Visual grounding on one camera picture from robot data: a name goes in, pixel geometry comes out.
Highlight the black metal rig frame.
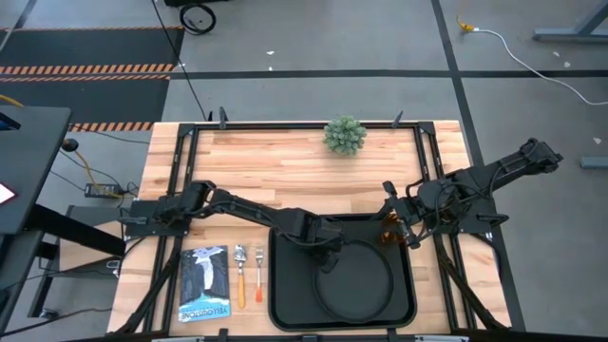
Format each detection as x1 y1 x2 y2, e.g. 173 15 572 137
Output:
112 107 528 342

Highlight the coiled black cable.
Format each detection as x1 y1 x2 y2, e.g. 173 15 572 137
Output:
179 3 218 37

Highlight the amber ribbed plastic cup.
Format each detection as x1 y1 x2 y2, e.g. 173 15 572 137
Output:
378 212 407 246

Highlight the black power adapter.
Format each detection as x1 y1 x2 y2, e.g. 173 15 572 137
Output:
84 181 121 200

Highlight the grey table leg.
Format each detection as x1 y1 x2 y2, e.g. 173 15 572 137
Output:
532 0 608 45

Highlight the black desk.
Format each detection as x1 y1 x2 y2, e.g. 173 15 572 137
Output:
0 104 128 336

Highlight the fork with orange handle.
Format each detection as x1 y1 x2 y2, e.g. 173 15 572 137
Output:
254 246 266 305

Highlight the black plastic tray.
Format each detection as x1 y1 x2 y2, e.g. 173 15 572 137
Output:
267 214 419 333

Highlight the black round plate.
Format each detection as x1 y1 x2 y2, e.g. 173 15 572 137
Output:
311 237 396 325

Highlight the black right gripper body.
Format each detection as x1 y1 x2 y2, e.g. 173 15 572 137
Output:
395 187 429 225

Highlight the Yellowstone picture book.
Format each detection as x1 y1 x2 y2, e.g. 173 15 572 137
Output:
177 244 233 325

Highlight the yellow cable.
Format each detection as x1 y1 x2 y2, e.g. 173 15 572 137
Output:
74 150 125 199

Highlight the green plant in white pot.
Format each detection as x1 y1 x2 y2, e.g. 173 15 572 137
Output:
322 114 369 158

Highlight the black floor cable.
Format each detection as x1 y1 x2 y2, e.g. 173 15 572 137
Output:
150 0 211 123

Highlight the grey table foot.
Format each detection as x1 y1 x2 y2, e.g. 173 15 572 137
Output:
579 156 608 171

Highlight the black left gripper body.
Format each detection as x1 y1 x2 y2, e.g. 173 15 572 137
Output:
303 216 346 260

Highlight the spoon with orange handle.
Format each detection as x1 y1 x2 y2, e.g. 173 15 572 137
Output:
232 243 249 311

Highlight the white floor cable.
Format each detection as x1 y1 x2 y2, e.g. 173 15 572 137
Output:
473 27 608 107

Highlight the black mat with hazard stripes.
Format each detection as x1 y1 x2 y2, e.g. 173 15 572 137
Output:
0 25 186 133

